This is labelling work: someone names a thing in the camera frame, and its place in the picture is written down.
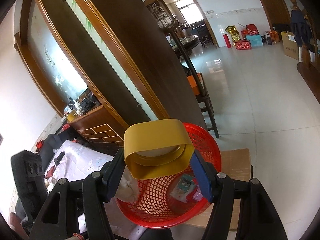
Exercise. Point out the wooden sideboard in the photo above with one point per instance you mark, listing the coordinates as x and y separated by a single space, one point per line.
100 127

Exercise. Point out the floral lilac tablecloth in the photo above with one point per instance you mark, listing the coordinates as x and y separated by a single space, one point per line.
80 160

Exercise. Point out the pale blue box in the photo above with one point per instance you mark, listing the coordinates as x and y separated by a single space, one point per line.
255 41

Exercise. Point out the dark dining chair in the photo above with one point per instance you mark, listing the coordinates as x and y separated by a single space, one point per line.
201 32

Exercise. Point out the yellow plastic container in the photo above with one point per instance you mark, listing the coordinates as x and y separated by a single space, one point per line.
155 132

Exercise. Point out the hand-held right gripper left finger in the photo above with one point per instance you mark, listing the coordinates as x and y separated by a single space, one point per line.
113 180

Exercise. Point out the black handheld device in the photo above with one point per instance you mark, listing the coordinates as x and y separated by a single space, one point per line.
59 157

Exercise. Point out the red cylinder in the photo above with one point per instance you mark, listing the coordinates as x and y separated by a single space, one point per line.
227 41

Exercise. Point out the red plastic mesh basket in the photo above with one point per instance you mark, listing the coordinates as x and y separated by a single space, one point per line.
150 217

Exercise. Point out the dark jacket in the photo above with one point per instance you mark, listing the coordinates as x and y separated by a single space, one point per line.
301 27

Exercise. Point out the gold foil bag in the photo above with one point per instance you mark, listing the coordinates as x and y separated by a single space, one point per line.
233 33

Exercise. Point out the round dining table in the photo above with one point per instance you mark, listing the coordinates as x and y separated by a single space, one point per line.
187 42

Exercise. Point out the red foil packet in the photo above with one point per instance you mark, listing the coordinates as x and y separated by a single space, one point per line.
50 172

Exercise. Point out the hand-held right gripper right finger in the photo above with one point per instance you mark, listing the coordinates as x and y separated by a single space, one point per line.
201 180

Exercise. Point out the red gift box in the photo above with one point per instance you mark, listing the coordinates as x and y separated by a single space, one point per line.
253 30

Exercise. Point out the red crate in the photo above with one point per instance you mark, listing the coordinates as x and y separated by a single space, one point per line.
243 45

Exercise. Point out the flat cardboard box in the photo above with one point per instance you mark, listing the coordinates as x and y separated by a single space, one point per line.
235 160

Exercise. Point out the black sofa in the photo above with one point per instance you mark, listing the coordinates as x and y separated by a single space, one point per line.
48 150

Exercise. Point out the upright cardboard box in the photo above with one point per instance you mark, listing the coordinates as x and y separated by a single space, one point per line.
290 45

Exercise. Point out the window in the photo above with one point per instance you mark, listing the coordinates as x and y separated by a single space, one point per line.
188 10

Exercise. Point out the yellow tin box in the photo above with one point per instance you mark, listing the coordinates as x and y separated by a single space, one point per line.
71 115

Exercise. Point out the wooden etched glass partition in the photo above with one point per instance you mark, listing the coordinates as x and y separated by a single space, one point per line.
112 30

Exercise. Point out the orange cushion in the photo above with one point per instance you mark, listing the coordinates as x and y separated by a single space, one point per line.
193 81

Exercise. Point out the cartoon print snack packet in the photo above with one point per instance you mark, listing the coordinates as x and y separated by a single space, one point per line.
183 186

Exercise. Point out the red knot ornament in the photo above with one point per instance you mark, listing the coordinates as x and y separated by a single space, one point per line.
39 146

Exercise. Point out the dark wooden chair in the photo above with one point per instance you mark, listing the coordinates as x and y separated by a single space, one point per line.
207 105

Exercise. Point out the crumpled white paper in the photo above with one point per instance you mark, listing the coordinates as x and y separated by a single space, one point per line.
127 185

